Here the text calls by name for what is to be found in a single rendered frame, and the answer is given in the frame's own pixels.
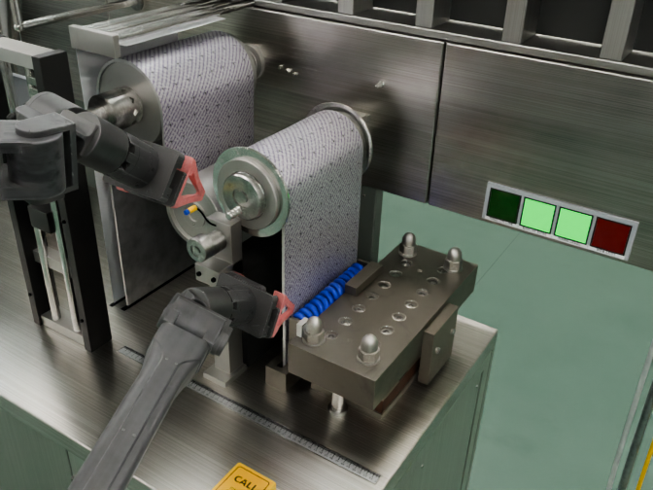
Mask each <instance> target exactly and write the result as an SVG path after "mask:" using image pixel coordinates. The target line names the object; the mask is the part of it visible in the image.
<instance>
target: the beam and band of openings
mask: <svg viewBox="0 0 653 490"><path fill-rule="evenodd" d="M335 1H338V2H335ZM335 1H329V0H254V2H255V4H254V6H258V7H263V8H268V9H273V10H279V11H285V12H290V13H296V14H301V15H306V16H311V17H317V18H327V19H333V20H338V21H344V22H349V23H354V24H359V25H365V26H370V27H376V28H382V29H387V30H392V31H397V32H403V33H408V34H414V35H419V36H425V37H430V38H435V39H441V40H446V41H452V42H457V43H463V44H468V45H473V46H478V47H484V48H490V49H495V50H501V51H506V52H512V53H521V54H526V55H532V56H537V57H543V58H549V59H554V60H560V61H564V62H570V63H575V64H581V65H586V66H592V67H598V68H602V69H608V70H613V71H619V72H624V73H630V74H635V75H640V76H646V77H651V78H653V54H652V53H653V0H335ZM373 7H376V8H373ZM377 8H382V9H377ZM383 9H388V10H383ZM389 10H393V11H389ZM395 11H399V12H395ZM401 12H405V13H401ZM406 13H411V14H406ZM412 14H416V15H412ZM450 19H452V20H450ZM453 20H458V21H453ZM459 21H464V22H470V23H476V24H482V25H488V26H493V27H488V26H482V25H476V24H470V23H464V22H459ZM494 27H499V28H503V29H499V28H494ZM535 34H541V35H547V36H553V37H559V38H565V39H570V40H565V39H559V38H552V37H546V36H540V35H535ZM571 40H576V41H582V42H588V43H594V44H600V45H601V46H600V45H594V44H588V43H582V42H576V41H571ZM633 50H635V51H642V52H635V51H633ZM646 52H648V53H646Z"/></svg>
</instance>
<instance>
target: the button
mask: <svg viewBox="0 0 653 490"><path fill-rule="evenodd" d="M212 490H276V483H275V482H274V481H272V480H271V479H269V478H267V477H265V476H263V475H262V474H260V473H258V472H255V471H254V470H252V469H250V468H248V467H246V466H245V465H243V464H241V463H238V464H237V465H236V466H235V467H234V468H233V469H232V470H231V471H230V472H229V473H228V474H227V475H226V476H225V477H224V478H223V479H222V480H221V481H220V482H219V483H218V484H217V485H216V486H215V487H214V488H213V489H212Z"/></svg>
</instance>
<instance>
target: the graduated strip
mask: <svg viewBox="0 0 653 490"><path fill-rule="evenodd" d="M117 352H119V353H121V354H123V355H124V356H126V357H127V358H129V359H131V360H133V361H135V362H137V363H139V364H141V365H142V364H143V363H144V357H145V355H144V354H142V353H140V352H138V351H136V350H134V349H132V348H130V347H128V346H126V345H124V346H123V347H122V348H121V349H119V350H118V351H117ZM186 387H187V388H188V389H190V390H192V391H193V392H195V393H197V394H199V395H201V396H203V397H205V398H207V399H209V400H211V401H213V402H215V403H217V404H219V405H221V406H223V407H225V408H227V409H229V410H231V411H233V412H235V413H237V414H239V415H241V416H243V417H245V418H246V419H248V420H250V421H252V422H254V423H256V424H258V425H260V426H262V427H263V428H265V429H267V430H269V431H271V432H273V433H275V434H276V435H278V436H280V437H282V438H285V439H287V440H289V441H291V442H293V443H295V444H297V445H299V446H301V447H303V448H305V449H306V450H308V451H310V452H312V453H314V454H316V455H318V456H320V457H322V458H324V459H326V460H328V461H330V462H332V463H333V464H335V465H336V466H338V467H340V468H342V469H344V470H346V471H348V472H350V473H353V474H355V475H357V476H359V477H361V478H363V479H365V480H366V481H368V482H370V483H372V484H374V485H376V484H377V483H378V481H379V480H380V479H381V477H382V476H383V475H381V474H379V473H378V472H375V471H373V470H371V469H369V468H367V467H365V466H363V465H361V464H359V463H357V462H355V461H353V460H351V459H349V458H347V457H345V456H343V455H341V454H339V453H337V452H335V451H333V450H331V449H329V448H328V447H326V446H324V445H322V444H320V443H318V442H316V441H314V440H312V439H311V438H309V437H306V436H304V435H302V434H300V433H298V432H296V431H294V430H292V429H290V428H288V427H286V426H284V425H282V424H280V423H278V422H276V421H274V420H272V419H270V418H268V417H266V416H264V415H262V414H260V413H258V412H256V411H254V410H252V409H251V408H249V407H247V406H245V405H244V404H242V403H240V402H237V401H235V400H233V399H231V398H229V397H227V396H225V395H223V394H221V393H219V392H217V391H215V390H213V389H211V388H209V387H207V386H205V385H203V384H201V383H199V382H197V381H195V380H192V381H191V383H190V384H188V385H187V386H186Z"/></svg>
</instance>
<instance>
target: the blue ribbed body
mask: <svg viewBox="0 0 653 490"><path fill-rule="evenodd" d="M363 268H364V265H363V264H359V263H357V262H355V263H353V264H352V266H350V267H348V268H347V270H345V271H344V272H343V273H342V274H341V275H339V276H338V278H336V279H334V280H333V282H331V283H330V284H329V285H328V286H327V287H325V288H324V289H323V290H322V291H320V292H319V294H318V295H316V296H314V298H312V299H311V300H309V303H306V304H304V307H301V308H300V309H299V310H298V312H295V313H294V314H293V317H294V318H296V319H299V320H302V319H303V318H304V317H305V318H307V319H309V318H310V317H311V316H317V317H318V316H319V315H320V314H321V313H323V312H324V311H325V310H326V309H327V308H328V307H329V306H330V305H332V304H333V303H334V302H335V301H336V300H337V299H338V298H340V297H341V296H342V295H343V294H344V293H345V284H346V283H347V282H348V281H349V280H350V279H352V278H353V277H354V276H355V275H356V274H357V273H358V272H360V271H361V270H362V269H363Z"/></svg>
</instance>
